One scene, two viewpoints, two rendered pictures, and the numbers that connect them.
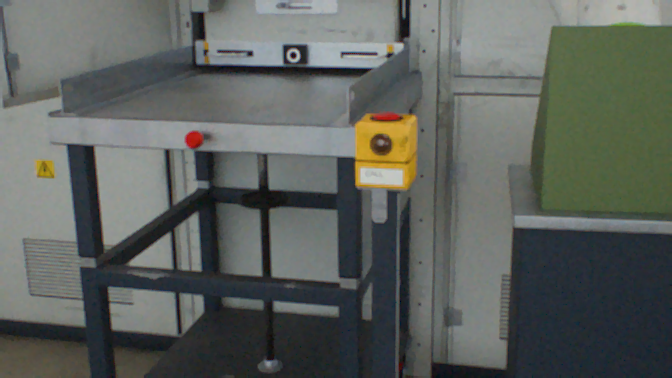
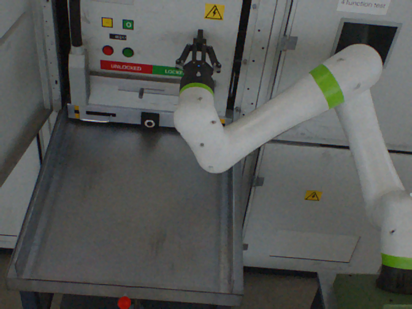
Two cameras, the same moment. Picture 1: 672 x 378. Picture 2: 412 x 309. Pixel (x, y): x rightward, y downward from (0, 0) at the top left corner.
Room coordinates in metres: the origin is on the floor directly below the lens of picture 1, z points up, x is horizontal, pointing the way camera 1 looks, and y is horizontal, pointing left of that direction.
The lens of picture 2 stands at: (0.59, 0.35, 2.20)
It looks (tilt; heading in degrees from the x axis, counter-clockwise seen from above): 44 degrees down; 342
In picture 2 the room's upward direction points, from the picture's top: 8 degrees clockwise
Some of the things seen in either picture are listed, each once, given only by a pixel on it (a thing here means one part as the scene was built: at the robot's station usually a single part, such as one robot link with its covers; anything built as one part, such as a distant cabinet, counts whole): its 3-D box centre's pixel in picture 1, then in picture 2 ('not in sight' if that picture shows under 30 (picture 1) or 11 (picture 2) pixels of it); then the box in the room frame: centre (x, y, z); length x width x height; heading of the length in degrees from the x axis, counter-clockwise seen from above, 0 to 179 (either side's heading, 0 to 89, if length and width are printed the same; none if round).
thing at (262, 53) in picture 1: (299, 53); (151, 113); (2.11, 0.08, 0.89); 0.54 x 0.05 x 0.06; 76
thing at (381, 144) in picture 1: (380, 145); not in sight; (1.16, -0.07, 0.87); 0.03 x 0.01 x 0.03; 76
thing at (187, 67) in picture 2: not in sight; (197, 72); (1.88, 0.00, 1.23); 0.09 x 0.08 x 0.07; 166
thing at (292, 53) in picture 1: (294, 54); (149, 121); (2.07, 0.09, 0.90); 0.06 x 0.03 x 0.05; 76
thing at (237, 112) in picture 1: (260, 103); (140, 197); (1.81, 0.16, 0.82); 0.68 x 0.62 x 0.06; 166
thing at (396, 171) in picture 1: (386, 150); not in sight; (1.20, -0.08, 0.85); 0.08 x 0.08 x 0.10; 76
